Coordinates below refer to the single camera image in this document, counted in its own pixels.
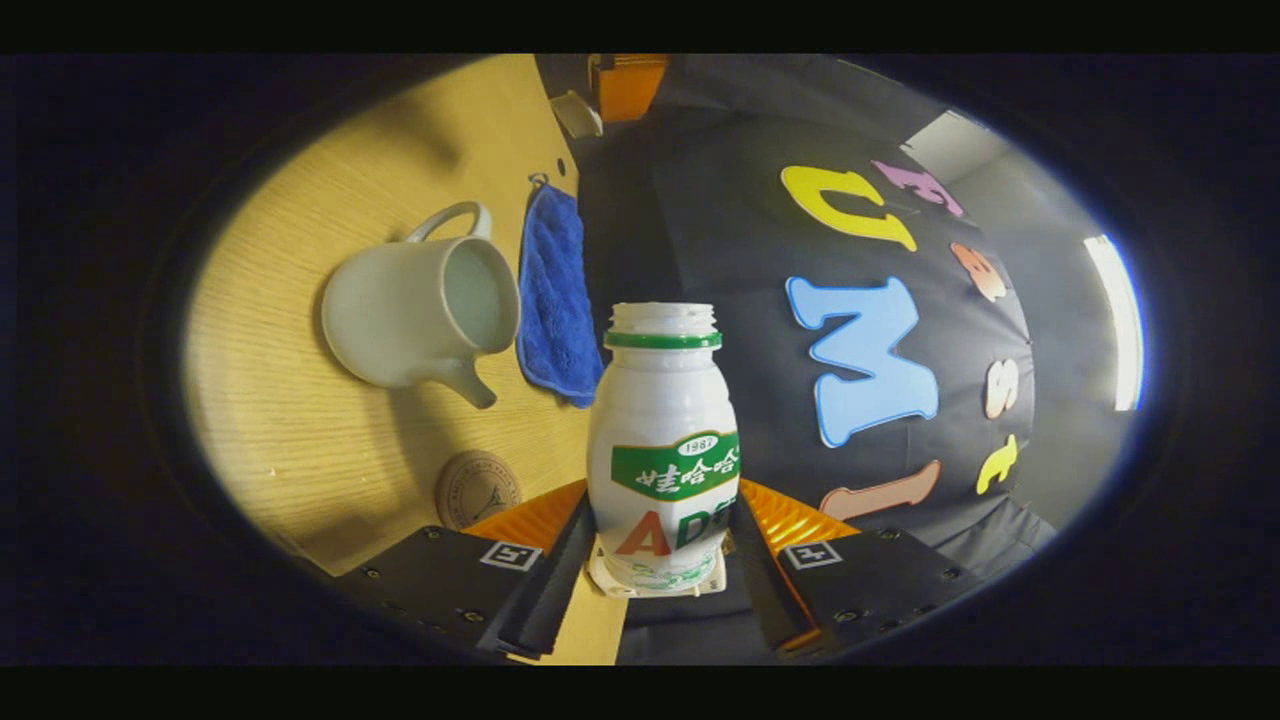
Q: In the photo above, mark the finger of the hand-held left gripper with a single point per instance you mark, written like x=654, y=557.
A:
x=630, y=90

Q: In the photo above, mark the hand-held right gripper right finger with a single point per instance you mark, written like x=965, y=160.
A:
x=755, y=580

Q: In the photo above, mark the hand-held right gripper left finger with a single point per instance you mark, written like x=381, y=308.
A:
x=560, y=590

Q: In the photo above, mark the round brown coaster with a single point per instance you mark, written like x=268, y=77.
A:
x=478, y=490

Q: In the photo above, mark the white plastic water bottle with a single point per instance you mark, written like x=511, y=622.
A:
x=660, y=420

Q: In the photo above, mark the white ceramic teacup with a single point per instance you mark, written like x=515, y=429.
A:
x=400, y=310

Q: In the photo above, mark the blue towel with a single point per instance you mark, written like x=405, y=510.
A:
x=555, y=300

